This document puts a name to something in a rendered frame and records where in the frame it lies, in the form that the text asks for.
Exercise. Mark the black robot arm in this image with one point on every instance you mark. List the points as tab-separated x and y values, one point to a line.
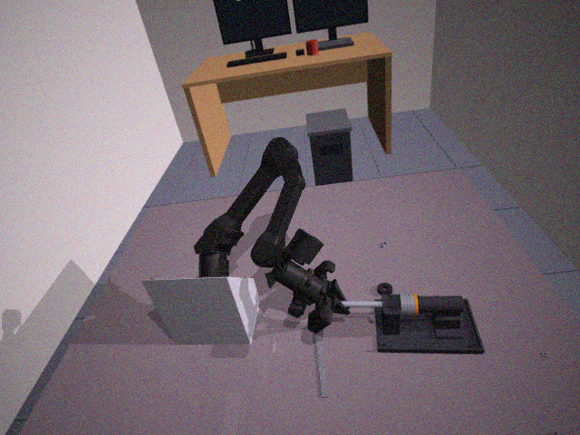
279	158

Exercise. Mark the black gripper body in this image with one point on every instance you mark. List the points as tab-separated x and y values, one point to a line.
314	288

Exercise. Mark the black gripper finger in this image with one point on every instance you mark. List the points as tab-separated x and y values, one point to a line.
338	307
336	291

